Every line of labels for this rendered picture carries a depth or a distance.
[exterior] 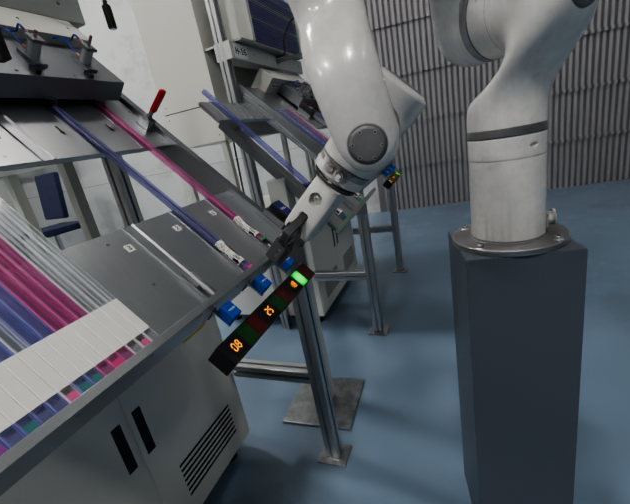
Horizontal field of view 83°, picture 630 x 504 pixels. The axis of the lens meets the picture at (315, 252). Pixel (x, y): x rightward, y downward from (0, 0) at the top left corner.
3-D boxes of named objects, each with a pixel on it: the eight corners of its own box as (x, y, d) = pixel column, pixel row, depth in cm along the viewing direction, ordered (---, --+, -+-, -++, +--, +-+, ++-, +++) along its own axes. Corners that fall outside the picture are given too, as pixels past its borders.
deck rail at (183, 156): (285, 255, 88) (298, 237, 85) (282, 257, 87) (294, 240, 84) (76, 82, 92) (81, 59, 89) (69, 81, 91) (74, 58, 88)
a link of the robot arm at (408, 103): (368, 188, 50) (371, 170, 58) (433, 104, 43) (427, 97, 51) (319, 153, 49) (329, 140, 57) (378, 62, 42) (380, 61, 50)
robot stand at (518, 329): (537, 475, 93) (540, 219, 72) (570, 551, 77) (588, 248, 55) (464, 473, 97) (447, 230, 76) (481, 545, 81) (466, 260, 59)
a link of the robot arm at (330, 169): (361, 185, 49) (349, 201, 51) (374, 175, 57) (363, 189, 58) (315, 148, 50) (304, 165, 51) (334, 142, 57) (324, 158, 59)
